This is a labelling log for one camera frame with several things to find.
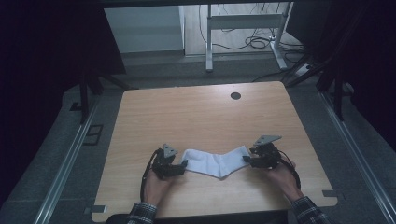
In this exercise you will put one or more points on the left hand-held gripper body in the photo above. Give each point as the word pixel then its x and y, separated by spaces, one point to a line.
pixel 163 166

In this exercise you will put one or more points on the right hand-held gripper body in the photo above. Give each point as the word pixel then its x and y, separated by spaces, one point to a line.
pixel 267 157

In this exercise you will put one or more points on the white sock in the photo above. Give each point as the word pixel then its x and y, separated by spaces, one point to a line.
pixel 202 161
pixel 235 160

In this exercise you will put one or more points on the person's left hand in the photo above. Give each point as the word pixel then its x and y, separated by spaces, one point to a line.
pixel 155 186

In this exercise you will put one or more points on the person's right hand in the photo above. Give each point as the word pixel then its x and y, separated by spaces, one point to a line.
pixel 285 180

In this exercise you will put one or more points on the person's dark clothing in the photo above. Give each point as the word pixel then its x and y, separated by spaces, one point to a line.
pixel 218 219

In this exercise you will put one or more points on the black round table grommet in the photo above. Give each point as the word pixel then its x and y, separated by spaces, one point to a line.
pixel 235 95

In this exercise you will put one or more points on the black metal stand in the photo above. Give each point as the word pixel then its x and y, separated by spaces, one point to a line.
pixel 84 99
pixel 337 99

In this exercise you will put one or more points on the white power strip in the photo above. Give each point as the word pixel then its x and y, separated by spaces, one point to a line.
pixel 303 69

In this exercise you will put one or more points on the white panel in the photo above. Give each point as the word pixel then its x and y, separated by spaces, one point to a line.
pixel 143 29

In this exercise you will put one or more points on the grey metal table bracket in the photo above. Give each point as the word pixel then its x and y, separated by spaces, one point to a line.
pixel 96 209
pixel 333 194

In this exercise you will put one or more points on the aluminium floor rail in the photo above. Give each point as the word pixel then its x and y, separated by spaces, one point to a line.
pixel 67 168
pixel 355 149

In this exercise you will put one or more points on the white metal desk frame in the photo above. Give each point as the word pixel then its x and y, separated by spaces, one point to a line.
pixel 243 21

